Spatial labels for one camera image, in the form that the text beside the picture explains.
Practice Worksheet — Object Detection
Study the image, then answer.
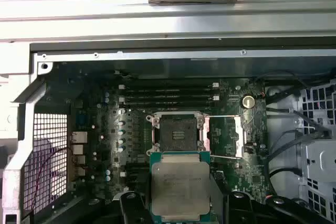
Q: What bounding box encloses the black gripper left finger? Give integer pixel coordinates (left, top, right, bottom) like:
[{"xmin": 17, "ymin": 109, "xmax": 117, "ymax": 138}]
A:
[{"xmin": 49, "ymin": 191, "xmax": 152, "ymax": 224}]

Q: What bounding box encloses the black RAM slot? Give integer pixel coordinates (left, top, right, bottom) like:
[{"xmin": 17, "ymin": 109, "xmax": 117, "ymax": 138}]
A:
[
  {"xmin": 125, "ymin": 164, "xmax": 151, "ymax": 172},
  {"xmin": 123, "ymin": 89, "xmax": 214, "ymax": 96},
  {"xmin": 123, "ymin": 102, "xmax": 214, "ymax": 110},
  {"xmin": 118, "ymin": 94, "xmax": 220, "ymax": 103},
  {"xmin": 118, "ymin": 78, "xmax": 220, "ymax": 90},
  {"xmin": 120, "ymin": 170, "xmax": 151, "ymax": 183}
]

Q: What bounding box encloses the blue port connector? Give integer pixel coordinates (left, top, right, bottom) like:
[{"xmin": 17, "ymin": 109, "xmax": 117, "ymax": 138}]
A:
[{"xmin": 76, "ymin": 112, "xmax": 89, "ymax": 127}]

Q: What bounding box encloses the CPU socket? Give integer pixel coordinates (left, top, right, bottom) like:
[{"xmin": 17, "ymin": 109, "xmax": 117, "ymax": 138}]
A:
[{"xmin": 145, "ymin": 111, "xmax": 211, "ymax": 154}]

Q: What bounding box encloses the silver green CPU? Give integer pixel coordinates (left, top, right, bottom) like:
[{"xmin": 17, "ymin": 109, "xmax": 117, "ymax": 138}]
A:
[{"xmin": 149, "ymin": 152, "xmax": 220, "ymax": 222}]

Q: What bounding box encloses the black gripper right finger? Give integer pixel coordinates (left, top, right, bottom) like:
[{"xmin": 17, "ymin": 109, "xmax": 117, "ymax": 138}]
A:
[{"xmin": 219, "ymin": 191, "xmax": 335, "ymax": 224}]

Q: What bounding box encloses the red black fan wire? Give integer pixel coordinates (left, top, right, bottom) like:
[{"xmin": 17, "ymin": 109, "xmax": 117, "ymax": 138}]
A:
[{"xmin": 29, "ymin": 147, "xmax": 87, "ymax": 224}]

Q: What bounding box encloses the round coin battery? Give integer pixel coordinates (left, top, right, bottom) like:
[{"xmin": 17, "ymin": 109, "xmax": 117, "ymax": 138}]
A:
[{"xmin": 241, "ymin": 95, "xmax": 255, "ymax": 109}]

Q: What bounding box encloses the silver metal drive cage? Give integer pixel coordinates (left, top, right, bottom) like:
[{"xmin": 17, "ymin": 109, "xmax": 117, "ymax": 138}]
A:
[{"xmin": 265, "ymin": 77, "xmax": 336, "ymax": 224}]

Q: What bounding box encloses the green motherboard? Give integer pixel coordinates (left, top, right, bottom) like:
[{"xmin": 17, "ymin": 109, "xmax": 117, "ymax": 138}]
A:
[{"xmin": 52, "ymin": 62, "xmax": 268, "ymax": 206}]

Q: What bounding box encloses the metal socket cover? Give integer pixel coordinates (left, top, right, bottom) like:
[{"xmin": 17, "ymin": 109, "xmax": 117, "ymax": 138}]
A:
[{"xmin": 203, "ymin": 114, "xmax": 249, "ymax": 159}]

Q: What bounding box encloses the black silver PC case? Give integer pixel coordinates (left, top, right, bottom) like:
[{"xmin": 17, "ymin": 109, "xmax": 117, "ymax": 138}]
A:
[{"xmin": 0, "ymin": 37, "xmax": 336, "ymax": 224}]

